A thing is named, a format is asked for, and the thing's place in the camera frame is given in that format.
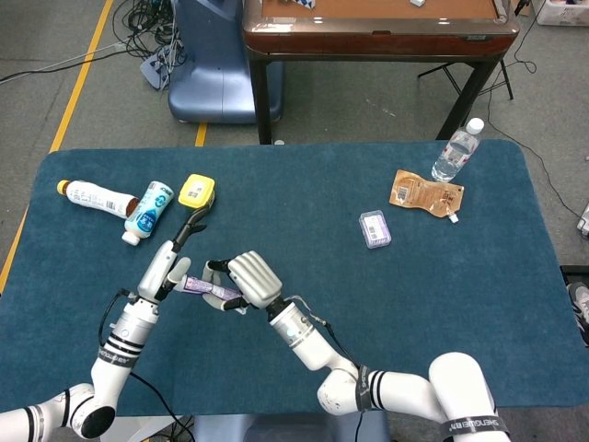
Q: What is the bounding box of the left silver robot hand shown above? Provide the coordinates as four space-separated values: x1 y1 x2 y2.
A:
136 205 209 304

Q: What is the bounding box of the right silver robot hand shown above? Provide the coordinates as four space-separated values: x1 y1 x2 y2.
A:
202 250 284 315

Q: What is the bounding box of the purple white tube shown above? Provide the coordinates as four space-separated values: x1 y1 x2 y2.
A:
181 274 241 300

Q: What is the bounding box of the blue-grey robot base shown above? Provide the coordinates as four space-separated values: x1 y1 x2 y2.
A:
167 0 284 124

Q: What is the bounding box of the white bottle with yellow cap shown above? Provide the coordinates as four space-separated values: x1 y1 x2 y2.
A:
56 179 140 220

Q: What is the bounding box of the white bottle with blue label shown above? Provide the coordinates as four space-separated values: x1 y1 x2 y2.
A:
121 180 175 247

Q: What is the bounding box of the green box with yellow lid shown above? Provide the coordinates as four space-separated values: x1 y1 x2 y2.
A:
178 173 217 214

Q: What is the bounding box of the clear plastic floss box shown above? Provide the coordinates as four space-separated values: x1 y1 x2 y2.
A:
358 208 393 250

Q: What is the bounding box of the blue-grey own robot torso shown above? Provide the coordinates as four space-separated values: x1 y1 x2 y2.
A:
192 411 391 442

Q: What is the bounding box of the blue felt table cloth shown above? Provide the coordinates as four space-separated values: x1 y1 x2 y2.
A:
0 139 582 420

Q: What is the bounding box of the orange spout pouch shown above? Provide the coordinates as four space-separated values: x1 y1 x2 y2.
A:
388 169 465 225

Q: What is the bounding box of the grey power strip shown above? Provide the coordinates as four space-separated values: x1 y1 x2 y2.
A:
139 45 179 91

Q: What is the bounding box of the clear water bottle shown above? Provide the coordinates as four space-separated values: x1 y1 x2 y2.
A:
431 117 486 184

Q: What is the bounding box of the brown mahjong table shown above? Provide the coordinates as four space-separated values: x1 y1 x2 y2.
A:
242 0 521 146

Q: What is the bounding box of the grey sneaker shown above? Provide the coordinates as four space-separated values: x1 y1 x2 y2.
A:
566 282 589 346

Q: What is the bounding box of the white storage box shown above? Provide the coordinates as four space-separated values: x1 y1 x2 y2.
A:
536 0 589 27

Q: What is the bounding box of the black cable bundle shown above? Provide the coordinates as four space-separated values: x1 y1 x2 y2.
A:
112 0 188 88

